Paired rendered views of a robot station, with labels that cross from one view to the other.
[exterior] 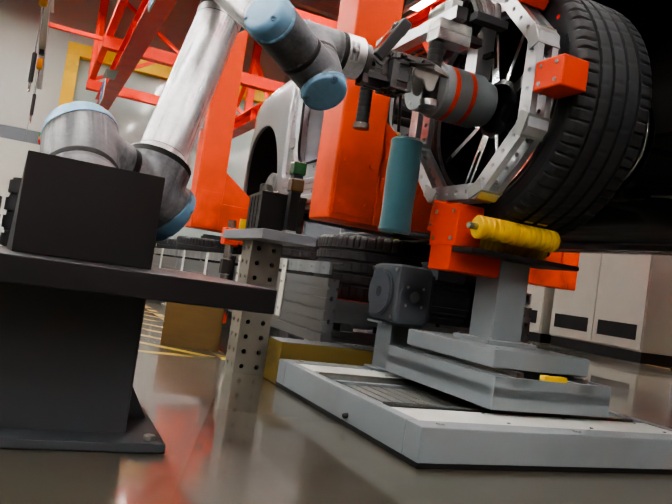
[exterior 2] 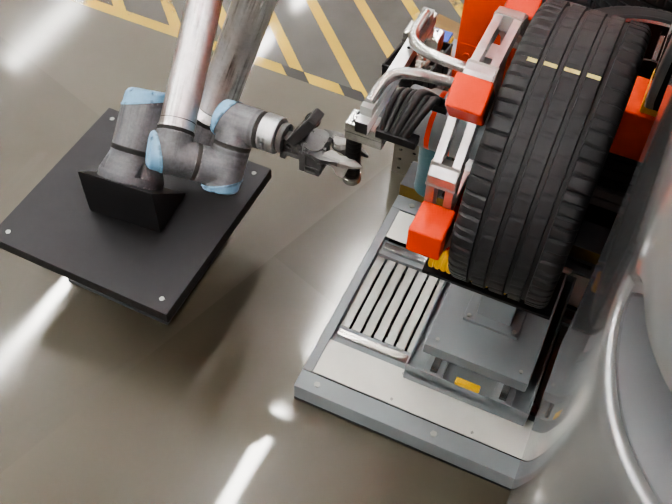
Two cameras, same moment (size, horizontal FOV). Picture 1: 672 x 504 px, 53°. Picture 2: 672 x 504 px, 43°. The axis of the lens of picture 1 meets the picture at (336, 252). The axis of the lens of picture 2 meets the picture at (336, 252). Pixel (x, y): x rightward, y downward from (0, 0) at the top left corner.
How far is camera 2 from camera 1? 230 cm
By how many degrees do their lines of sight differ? 68
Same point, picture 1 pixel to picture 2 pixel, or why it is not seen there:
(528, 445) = (376, 425)
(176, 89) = (214, 64)
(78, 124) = (126, 121)
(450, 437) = (314, 397)
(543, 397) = (452, 391)
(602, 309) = not seen: outside the picture
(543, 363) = (473, 367)
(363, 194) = not seen: hidden behind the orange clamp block
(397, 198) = (420, 171)
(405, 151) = not seen: hidden behind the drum
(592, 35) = (478, 203)
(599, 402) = (513, 416)
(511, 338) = (499, 320)
